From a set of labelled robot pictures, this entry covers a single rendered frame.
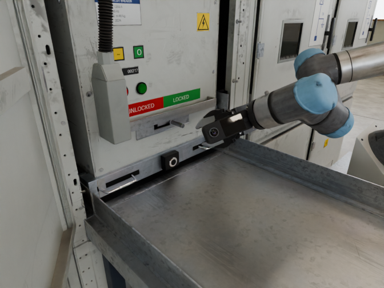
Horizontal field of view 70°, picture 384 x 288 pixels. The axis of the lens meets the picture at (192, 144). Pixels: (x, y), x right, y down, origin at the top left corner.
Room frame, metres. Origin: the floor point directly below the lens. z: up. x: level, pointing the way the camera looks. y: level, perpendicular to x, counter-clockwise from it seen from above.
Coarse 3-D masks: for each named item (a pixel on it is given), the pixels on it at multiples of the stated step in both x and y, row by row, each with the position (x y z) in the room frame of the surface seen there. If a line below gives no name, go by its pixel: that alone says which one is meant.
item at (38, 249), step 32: (0, 0) 0.50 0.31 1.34; (0, 32) 0.46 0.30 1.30; (32, 32) 0.54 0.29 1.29; (0, 64) 0.43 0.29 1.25; (0, 96) 0.35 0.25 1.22; (0, 128) 0.37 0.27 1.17; (32, 128) 0.49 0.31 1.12; (0, 160) 0.34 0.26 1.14; (32, 160) 0.45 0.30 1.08; (0, 192) 0.31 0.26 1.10; (32, 192) 0.41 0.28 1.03; (0, 224) 0.28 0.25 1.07; (32, 224) 0.37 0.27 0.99; (0, 256) 0.26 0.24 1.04; (32, 256) 0.34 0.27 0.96; (64, 256) 0.45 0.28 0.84
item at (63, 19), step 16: (48, 0) 0.70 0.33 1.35; (64, 0) 0.64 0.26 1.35; (48, 16) 0.72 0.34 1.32; (64, 16) 0.65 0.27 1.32; (64, 32) 0.66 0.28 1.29; (64, 48) 0.67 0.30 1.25; (64, 64) 0.69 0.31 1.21; (64, 80) 0.70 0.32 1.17; (64, 96) 0.71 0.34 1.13; (80, 96) 0.64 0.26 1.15; (80, 112) 0.65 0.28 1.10; (80, 128) 0.67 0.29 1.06; (80, 144) 0.68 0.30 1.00; (80, 160) 0.70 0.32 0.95
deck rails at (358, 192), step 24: (240, 144) 0.93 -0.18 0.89; (264, 168) 0.82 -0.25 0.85; (288, 168) 0.79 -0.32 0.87; (312, 168) 0.74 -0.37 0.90; (336, 192) 0.68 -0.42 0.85; (360, 192) 0.64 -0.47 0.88; (96, 216) 0.57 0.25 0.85; (120, 216) 0.49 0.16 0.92; (120, 240) 0.49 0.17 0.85; (144, 240) 0.42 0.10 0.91; (144, 264) 0.42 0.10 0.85; (168, 264) 0.37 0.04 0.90
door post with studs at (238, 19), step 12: (240, 0) 0.99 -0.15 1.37; (240, 12) 0.99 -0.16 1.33; (240, 24) 0.99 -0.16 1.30; (228, 36) 1.02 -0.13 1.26; (240, 36) 0.99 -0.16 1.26; (228, 48) 1.02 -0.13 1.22; (240, 48) 1.00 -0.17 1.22; (228, 60) 1.02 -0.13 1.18; (240, 60) 1.00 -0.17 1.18; (228, 72) 1.02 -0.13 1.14; (240, 72) 1.00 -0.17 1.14; (228, 84) 1.01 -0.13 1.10; (240, 84) 1.01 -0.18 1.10; (240, 96) 1.01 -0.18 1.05; (228, 108) 1.03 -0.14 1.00
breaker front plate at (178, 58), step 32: (160, 0) 0.81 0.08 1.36; (192, 0) 0.90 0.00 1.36; (96, 32) 0.68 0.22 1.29; (128, 32) 0.74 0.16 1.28; (160, 32) 0.81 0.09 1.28; (192, 32) 0.90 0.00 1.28; (128, 64) 0.73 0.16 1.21; (160, 64) 0.81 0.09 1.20; (192, 64) 0.90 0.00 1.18; (128, 96) 0.73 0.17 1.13; (160, 96) 0.80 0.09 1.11; (96, 128) 0.65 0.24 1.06; (160, 128) 0.80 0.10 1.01; (192, 128) 0.90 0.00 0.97; (96, 160) 0.65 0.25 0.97; (128, 160) 0.71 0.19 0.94
